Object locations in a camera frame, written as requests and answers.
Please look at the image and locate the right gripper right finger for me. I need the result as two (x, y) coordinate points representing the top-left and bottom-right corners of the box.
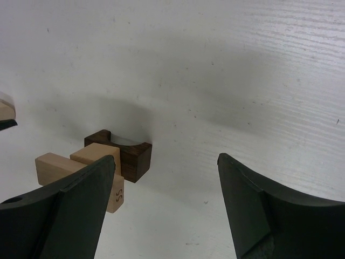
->
(217, 153), (344, 258)

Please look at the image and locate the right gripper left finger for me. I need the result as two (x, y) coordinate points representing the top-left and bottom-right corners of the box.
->
(1, 155), (115, 258)

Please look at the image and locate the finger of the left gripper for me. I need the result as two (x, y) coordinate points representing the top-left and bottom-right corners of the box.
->
(0, 119), (18, 131)

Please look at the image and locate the light wood cylinder block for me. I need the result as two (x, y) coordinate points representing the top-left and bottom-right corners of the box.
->
(0, 99), (16, 121)

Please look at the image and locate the long light wood block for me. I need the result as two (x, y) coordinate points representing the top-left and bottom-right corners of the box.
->
(35, 153), (125, 213)

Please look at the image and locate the light wood cube block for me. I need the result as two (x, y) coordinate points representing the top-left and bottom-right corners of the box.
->
(70, 143), (122, 175)

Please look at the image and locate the dark brown arch block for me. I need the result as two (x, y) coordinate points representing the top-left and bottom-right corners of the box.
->
(84, 129), (153, 183)

